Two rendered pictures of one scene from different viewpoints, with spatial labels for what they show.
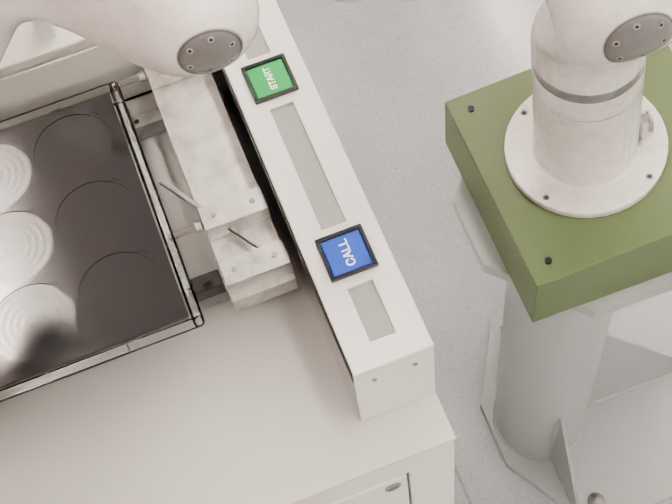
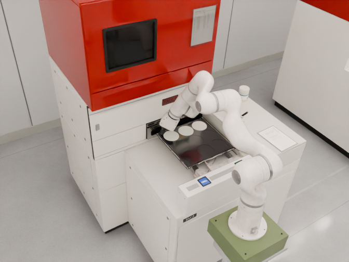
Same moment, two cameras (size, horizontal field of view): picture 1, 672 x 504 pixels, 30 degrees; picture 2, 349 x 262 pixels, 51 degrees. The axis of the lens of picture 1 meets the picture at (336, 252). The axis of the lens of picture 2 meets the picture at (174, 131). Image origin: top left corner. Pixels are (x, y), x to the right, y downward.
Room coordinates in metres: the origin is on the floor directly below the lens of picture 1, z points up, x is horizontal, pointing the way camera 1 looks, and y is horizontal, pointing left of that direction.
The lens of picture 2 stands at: (-0.03, -1.21, 2.42)
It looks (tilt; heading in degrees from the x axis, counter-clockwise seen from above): 39 degrees down; 67
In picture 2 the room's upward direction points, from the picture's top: 3 degrees clockwise
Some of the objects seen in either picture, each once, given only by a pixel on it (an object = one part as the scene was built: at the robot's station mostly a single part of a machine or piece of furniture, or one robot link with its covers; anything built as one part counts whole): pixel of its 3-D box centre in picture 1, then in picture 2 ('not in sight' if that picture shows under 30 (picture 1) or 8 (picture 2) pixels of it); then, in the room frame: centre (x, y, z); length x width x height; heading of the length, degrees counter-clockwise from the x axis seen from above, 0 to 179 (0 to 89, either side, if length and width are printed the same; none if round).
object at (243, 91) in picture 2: not in sight; (243, 93); (1.24, 0.63, 1.01); 0.07 x 0.07 x 0.10
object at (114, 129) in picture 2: not in sight; (151, 115); (0.55, 0.56, 1.02); 0.82 x 0.03 x 0.40; 12
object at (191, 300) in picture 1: (154, 197); (212, 157); (0.82, 0.21, 0.90); 0.38 x 0.01 x 0.01; 12
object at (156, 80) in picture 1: (175, 63); (244, 155); (1.02, 0.16, 0.89); 0.08 x 0.03 x 0.03; 102
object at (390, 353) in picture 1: (312, 191); (222, 181); (0.79, 0.02, 0.89); 0.55 x 0.09 x 0.14; 12
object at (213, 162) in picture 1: (218, 175); (222, 168); (0.85, 0.13, 0.87); 0.36 x 0.08 x 0.03; 12
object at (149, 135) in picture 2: not in sight; (175, 123); (0.72, 0.59, 0.89); 0.44 x 0.02 x 0.10; 12
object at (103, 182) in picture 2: not in sight; (130, 154); (0.48, 0.90, 0.41); 0.82 x 0.71 x 0.82; 12
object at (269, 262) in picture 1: (255, 267); (201, 174); (0.70, 0.10, 0.89); 0.08 x 0.03 x 0.03; 102
